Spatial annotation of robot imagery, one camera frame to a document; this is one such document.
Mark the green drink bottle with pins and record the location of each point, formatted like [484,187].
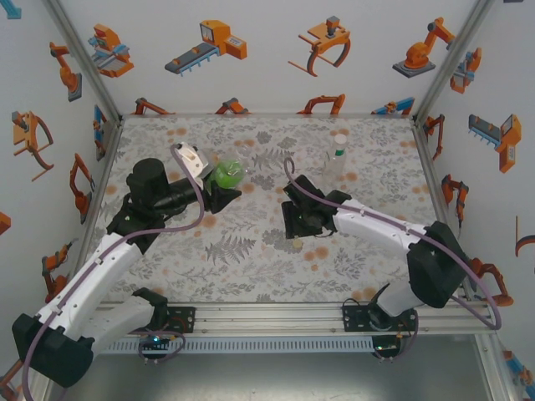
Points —
[227,175]

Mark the pale yellow bottle cap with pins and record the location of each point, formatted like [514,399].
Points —
[297,245]

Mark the clear bottle white green label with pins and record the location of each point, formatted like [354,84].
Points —
[336,167]

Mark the white bottle cap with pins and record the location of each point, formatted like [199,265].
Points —
[341,139]

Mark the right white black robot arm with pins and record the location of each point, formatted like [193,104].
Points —
[376,221]

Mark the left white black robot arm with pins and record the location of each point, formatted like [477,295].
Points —
[83,284]

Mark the grey floral table mat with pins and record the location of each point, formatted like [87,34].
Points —
[251,284]

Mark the right small circuit board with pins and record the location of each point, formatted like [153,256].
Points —
[384,347]

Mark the small circuit board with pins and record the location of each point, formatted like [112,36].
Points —
[384,347]
[154,340]

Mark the left small circuit board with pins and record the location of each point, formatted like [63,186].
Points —
[154,340]

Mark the aluminium side frame rail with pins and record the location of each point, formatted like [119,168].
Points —
[426,167]
[106,167]

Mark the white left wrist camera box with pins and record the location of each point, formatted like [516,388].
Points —
[190,158]

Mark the aluminium front frame rail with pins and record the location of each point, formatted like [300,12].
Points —
[267,319]

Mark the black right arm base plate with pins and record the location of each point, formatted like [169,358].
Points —
[353,317]

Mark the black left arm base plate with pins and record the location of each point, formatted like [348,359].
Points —
[184,319]

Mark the aluminium frame post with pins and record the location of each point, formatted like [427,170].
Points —
[453,58]
[83,58]

